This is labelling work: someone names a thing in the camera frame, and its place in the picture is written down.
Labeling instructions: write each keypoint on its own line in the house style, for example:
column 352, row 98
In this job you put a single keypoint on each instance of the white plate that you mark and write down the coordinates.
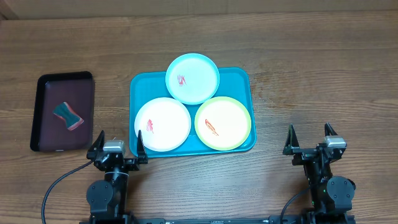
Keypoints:
column 164, row 124

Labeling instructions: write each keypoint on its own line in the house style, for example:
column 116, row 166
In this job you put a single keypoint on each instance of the green rimmed yellow plate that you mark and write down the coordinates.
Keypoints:
column 223, row 123

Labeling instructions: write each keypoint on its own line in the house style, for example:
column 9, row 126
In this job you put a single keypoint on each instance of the light blue plate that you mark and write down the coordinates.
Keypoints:
column 192, row 78

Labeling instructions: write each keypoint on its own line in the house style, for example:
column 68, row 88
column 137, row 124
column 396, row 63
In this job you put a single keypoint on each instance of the black rectangular water tray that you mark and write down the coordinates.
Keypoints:
column 49, row 132

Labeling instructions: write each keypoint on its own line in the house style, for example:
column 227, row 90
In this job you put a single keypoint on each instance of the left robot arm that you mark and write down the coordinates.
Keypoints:
column 107, row 198

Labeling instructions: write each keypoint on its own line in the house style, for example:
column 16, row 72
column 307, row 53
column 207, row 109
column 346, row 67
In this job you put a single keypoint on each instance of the pink and green sponge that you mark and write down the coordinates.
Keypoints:
column 66, row 113

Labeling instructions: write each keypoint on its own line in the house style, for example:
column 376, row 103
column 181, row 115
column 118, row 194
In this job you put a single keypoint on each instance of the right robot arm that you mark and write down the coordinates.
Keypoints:
column 331, row 195

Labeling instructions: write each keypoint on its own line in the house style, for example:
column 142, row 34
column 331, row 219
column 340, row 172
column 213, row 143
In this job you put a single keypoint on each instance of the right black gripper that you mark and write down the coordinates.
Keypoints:
column 291, row 147

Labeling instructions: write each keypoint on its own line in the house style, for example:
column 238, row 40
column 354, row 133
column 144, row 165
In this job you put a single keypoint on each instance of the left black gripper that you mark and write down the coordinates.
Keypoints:
column 130, row 163

